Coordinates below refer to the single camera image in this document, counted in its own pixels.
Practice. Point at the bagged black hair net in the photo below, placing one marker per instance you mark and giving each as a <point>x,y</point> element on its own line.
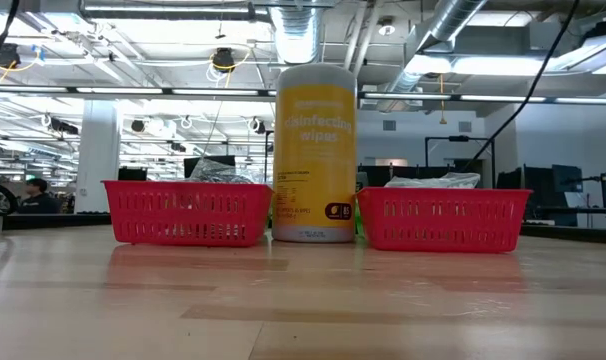
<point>218,172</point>

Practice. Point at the bagged white cotton pads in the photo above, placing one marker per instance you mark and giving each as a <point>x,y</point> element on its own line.
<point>433,181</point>

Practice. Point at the yellow disinfecting wipes canister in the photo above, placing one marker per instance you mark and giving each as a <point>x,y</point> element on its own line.
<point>315,150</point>

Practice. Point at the red plastic slotted basket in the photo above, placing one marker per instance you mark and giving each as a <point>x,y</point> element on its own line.
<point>188,212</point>
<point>443,220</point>

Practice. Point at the long ceiling light strip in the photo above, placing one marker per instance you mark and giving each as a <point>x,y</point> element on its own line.
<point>133,90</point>
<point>408,96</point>

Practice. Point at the black gantry stand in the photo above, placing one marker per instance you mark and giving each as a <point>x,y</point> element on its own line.
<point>460,139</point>

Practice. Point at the small black background monitor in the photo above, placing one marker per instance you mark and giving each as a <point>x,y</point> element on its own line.
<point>132,174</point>

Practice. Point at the white building pillar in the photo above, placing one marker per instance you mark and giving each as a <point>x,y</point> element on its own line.
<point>98,155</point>

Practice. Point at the bright ceiling light panel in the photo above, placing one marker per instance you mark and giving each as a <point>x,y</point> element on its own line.
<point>483,65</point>

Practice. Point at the dark workstation monitors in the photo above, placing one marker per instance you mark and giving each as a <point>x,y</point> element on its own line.
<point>538,185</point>

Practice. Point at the person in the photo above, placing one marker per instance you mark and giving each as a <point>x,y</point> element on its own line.
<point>38,202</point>

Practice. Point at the black ceiling camera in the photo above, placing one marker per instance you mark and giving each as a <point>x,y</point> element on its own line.
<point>224,59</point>
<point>5,55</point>

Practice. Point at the smooth silver air duct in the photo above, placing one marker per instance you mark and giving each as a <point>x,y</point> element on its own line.
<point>295,30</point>

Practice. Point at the spiral silver air duct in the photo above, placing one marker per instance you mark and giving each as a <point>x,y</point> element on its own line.
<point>448,22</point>

